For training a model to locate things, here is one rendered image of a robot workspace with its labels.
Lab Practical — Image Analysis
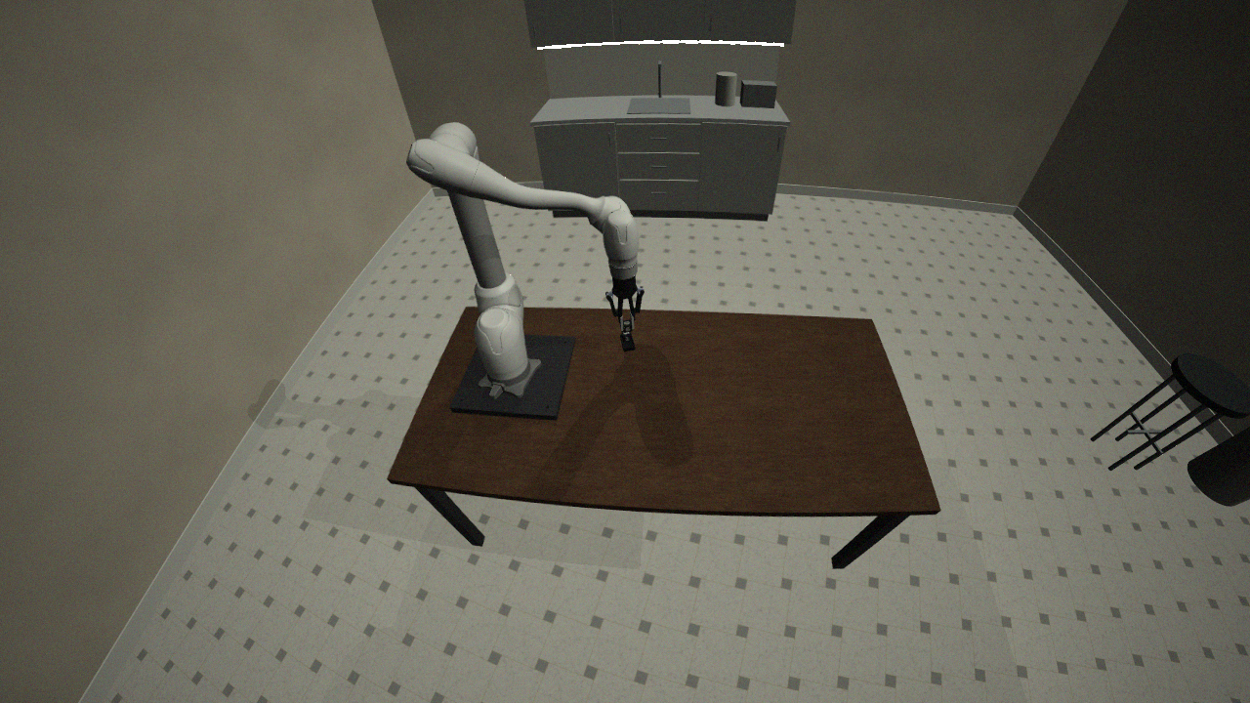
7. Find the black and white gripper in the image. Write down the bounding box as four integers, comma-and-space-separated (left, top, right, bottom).
605, 276, 644, 331

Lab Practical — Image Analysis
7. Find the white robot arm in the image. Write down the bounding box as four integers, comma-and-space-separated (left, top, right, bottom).
406, 123, 639, 399

